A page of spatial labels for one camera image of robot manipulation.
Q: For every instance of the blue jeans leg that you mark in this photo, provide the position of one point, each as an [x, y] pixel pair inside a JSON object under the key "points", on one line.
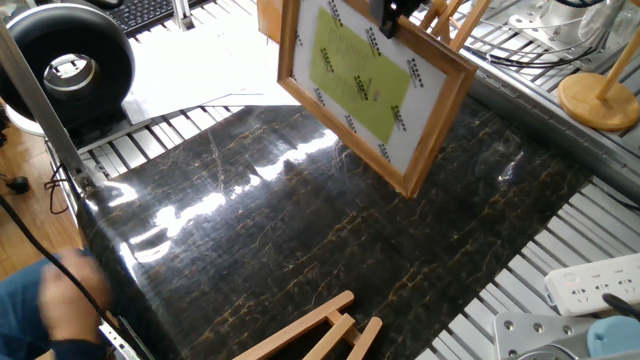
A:
{"points": [[17, 315]]}

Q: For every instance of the right forearm navy sleeve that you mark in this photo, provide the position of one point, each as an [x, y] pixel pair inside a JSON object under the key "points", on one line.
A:
{"points": [[77, 351]]}

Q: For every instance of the wooden round stand with pole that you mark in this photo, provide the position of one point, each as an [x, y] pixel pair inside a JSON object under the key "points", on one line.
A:
{"points": [[595, 102]]}

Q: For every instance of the tall wooden easel bracket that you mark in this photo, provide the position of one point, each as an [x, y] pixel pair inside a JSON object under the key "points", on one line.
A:
{"points": [[467, 25]]}

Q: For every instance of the silver perforated metal plate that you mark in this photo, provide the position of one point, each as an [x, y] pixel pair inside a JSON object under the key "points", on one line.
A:
{"points": [[530, 20]]}

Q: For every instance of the black keyboard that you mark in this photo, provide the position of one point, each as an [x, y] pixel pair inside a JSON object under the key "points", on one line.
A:
{"points": [[140, 12]]}

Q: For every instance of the black marble pattern sheet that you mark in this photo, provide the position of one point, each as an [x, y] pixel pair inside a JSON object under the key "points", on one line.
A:
{"points": [[300, 250]]}

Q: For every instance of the brown cardboard box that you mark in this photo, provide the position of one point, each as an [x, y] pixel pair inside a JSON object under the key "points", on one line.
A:
{"points": [[267, 20]]}

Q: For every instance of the small wooden easel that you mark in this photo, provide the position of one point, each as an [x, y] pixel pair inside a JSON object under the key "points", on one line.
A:
{"points": [[300, 325]]}

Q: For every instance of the grey aluminium beam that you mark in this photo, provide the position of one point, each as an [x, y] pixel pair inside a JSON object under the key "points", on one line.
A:
{"points": [[550, 125]]}

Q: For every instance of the small black floor object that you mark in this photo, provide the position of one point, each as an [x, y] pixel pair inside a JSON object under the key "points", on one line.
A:
{"points": [[18, 184]]}

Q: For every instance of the white paper sheet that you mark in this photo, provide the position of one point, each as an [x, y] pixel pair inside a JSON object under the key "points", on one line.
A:
{"points": [[190, 70], [260, 97]]}

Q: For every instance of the short silver metal post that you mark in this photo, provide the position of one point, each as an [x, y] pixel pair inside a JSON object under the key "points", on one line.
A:
{"points": [[182, 15]]}

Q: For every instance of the aluminium frame post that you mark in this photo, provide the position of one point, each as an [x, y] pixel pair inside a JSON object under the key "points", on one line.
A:
{"points": [[40, 105]]}

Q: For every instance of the clear plastic bag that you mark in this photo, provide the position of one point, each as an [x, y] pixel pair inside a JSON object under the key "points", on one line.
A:
{"points": [[600, 20]]}

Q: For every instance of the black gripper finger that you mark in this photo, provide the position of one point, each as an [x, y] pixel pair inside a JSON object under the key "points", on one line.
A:
{"points": [[397, 12]]}

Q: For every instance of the person's right hand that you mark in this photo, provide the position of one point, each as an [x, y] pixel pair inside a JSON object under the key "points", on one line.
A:
{"points": [[75, 295]]}

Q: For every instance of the silver metal bracket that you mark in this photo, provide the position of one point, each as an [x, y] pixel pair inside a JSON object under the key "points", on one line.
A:
{"points": [[117, 340]]}

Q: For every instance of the white power strip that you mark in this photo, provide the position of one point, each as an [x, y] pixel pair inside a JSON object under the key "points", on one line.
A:
{"points": [[590, 287]]}

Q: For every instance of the white round disc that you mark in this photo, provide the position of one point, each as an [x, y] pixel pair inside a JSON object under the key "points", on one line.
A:
{"points": [[22, 125]]}

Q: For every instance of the wooden photo frame green print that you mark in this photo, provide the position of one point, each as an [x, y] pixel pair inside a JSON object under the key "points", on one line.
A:
{"points": [[360, 85]]}

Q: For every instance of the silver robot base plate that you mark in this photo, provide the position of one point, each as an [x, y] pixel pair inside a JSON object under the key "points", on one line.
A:
{"points": [[530, 335]]}

